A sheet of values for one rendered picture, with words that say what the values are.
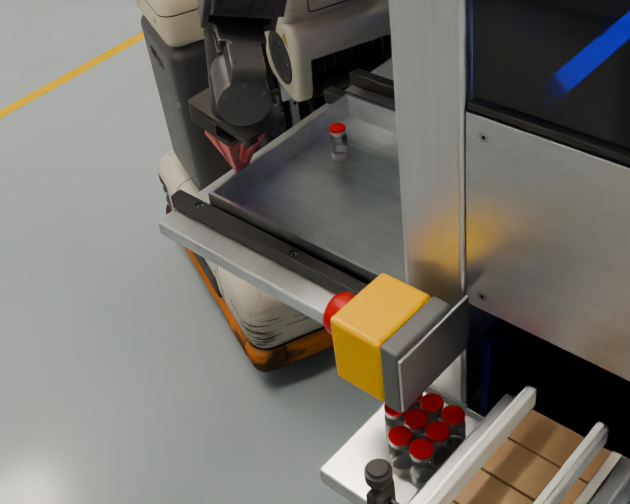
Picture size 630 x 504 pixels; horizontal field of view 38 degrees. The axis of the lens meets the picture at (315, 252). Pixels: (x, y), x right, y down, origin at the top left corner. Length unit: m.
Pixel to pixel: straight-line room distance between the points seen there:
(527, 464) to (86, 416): 1.50
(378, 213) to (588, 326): 0.43
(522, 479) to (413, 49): 0.35
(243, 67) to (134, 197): 1.81
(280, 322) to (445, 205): 1.25
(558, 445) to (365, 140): 0.56
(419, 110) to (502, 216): 0.10
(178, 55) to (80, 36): 1.80
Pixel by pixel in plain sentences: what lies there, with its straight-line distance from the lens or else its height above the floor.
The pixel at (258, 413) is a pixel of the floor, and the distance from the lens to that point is 2.04.
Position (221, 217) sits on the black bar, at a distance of 1.08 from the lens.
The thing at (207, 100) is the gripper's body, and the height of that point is 1.01.
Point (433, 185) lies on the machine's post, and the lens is 0.72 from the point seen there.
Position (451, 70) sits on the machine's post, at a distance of 0.65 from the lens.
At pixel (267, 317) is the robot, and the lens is 1.92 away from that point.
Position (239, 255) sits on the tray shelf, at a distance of 1.06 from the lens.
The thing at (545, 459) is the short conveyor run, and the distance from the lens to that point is 0.78.
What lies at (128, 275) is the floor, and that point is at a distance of 2.46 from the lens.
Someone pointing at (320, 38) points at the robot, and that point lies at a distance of 1.67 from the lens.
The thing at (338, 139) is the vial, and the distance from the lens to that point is 1.15.
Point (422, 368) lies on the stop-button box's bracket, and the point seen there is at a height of 0.99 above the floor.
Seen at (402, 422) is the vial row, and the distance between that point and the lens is 0.82.
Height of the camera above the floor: 1.56
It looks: 41 degrees down
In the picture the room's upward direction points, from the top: 8 degrees counter-clockwise
